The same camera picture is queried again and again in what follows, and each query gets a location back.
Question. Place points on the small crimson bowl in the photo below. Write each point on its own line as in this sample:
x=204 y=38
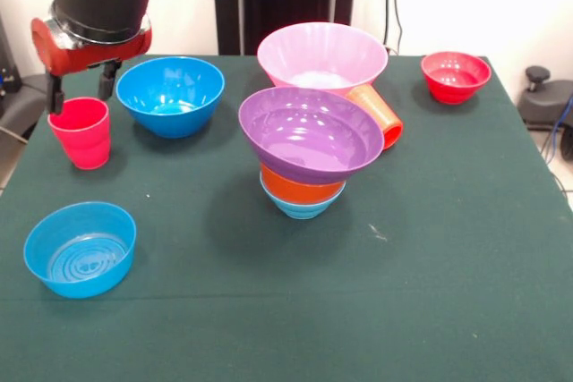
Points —
x=454 y=91

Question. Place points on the deep blue bowl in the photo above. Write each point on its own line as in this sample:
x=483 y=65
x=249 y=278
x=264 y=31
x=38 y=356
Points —
x=170 y=82

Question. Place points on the orange bowl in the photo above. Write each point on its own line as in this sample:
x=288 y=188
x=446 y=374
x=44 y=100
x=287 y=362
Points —
x=304 y=189

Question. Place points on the flat-bottomed blue bowl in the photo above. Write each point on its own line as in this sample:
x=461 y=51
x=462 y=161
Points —
x=80 y=286

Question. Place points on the ribbed cyan bowl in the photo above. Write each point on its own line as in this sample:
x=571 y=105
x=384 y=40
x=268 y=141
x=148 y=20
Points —
x=304 y=211

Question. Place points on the dark green table cloth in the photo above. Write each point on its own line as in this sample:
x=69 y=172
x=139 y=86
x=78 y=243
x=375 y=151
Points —
x=286 y=333

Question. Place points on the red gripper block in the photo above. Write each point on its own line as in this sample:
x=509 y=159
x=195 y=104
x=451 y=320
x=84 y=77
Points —
x=89 y=57

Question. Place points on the ribbed pink-red cup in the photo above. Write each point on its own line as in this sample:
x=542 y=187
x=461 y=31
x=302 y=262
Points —
x=80 y=145

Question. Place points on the large pink bowl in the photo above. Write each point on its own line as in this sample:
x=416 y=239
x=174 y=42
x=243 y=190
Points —
x=322 y=55

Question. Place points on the grey black equipment base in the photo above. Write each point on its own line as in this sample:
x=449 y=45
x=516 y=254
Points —
x=22 y=100
x=544 y=100

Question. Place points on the wide purple bowl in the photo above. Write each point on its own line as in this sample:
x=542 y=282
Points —
x=313 y=131

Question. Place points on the red cup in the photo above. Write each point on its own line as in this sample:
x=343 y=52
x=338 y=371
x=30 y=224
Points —
x=380 y=109

